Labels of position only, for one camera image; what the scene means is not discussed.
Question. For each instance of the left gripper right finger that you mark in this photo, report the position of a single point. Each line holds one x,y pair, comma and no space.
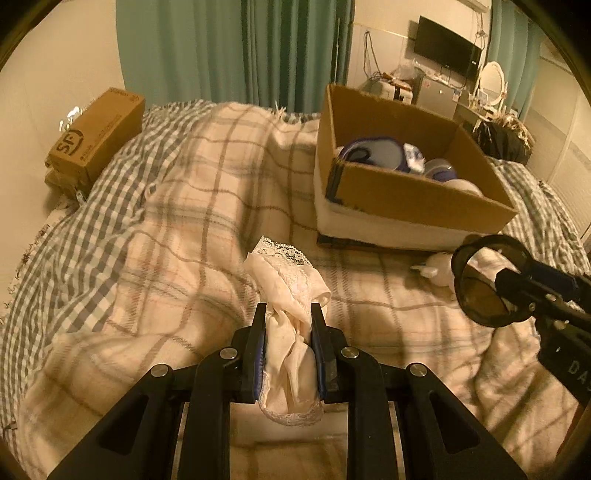
403,423

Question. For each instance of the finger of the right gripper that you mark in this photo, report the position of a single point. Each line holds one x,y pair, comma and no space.
545,291

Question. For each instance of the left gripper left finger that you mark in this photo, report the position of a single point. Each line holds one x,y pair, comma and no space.
174,423

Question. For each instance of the black sunglasses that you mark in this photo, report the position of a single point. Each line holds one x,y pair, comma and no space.
490,280

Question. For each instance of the white bear toy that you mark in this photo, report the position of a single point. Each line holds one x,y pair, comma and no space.
438,270

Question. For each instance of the blue tissue pack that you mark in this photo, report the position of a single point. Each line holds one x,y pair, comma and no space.
414,159

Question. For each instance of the cream lace underwear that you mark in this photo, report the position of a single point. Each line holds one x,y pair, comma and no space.
289,285

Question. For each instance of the white sock blue cuff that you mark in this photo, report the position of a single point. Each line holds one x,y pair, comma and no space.
382,152

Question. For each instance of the chair with black clothes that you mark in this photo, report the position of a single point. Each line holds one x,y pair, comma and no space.
505,138

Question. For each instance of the white louvered wardrobe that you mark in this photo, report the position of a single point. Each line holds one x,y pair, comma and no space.
559,119

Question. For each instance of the dressing table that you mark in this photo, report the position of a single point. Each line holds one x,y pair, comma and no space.
467,118

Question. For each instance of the open cardboard box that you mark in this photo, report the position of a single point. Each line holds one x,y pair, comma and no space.
392,207

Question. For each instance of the white oval mirror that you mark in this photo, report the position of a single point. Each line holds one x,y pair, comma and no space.
492,86

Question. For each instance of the silver mini fridge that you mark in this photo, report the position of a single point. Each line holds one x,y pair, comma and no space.
437,97

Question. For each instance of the green curtain right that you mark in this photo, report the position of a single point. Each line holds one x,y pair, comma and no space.
514,44

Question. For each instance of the green curtain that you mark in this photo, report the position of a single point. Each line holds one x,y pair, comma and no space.
266,53
514,44

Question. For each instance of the white suitcase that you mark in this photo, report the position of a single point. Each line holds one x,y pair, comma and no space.
390,90

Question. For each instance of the closed SF cardboard box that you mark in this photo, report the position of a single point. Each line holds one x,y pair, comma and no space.
81,153

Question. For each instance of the black wall television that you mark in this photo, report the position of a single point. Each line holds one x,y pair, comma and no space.
447,48

